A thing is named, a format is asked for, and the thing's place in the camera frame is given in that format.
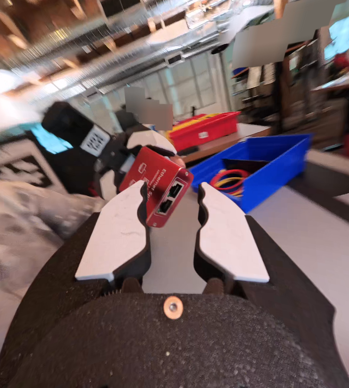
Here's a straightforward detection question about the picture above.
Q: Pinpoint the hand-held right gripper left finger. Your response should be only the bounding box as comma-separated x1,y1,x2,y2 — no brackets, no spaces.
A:
75,180,151,281

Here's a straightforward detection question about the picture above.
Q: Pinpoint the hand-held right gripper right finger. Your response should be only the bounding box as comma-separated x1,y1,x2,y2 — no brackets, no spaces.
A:
194,182,270,283

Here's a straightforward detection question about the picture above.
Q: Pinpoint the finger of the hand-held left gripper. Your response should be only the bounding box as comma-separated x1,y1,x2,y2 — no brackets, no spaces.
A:
127,130,178,156
100,170,118,200

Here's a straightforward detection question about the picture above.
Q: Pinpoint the red ethernet splitter box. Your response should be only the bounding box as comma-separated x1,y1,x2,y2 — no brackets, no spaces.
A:
119,147,194,228

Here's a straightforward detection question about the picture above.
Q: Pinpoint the red ethernet cable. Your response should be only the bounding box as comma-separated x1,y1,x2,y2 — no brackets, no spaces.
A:
210,169,250,192

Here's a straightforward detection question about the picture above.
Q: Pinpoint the blue plastic bin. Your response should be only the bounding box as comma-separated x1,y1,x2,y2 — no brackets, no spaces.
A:
190,133,313,214

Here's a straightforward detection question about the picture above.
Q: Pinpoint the person's left forearm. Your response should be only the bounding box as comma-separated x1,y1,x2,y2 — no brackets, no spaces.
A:
0,180,102,304

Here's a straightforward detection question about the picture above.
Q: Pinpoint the teal lit screen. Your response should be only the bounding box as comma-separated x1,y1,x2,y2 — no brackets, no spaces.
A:
30,123,73,155

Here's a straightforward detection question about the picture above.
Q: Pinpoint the red plastic bin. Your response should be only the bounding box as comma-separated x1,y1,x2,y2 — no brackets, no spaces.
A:
168,112,241,152

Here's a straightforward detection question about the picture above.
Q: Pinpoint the large fiducial marker board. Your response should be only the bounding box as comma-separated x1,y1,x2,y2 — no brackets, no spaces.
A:
0,138,69,194

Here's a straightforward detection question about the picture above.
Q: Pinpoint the computer monitor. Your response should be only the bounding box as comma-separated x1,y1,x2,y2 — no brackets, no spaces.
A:
324,14,349,61

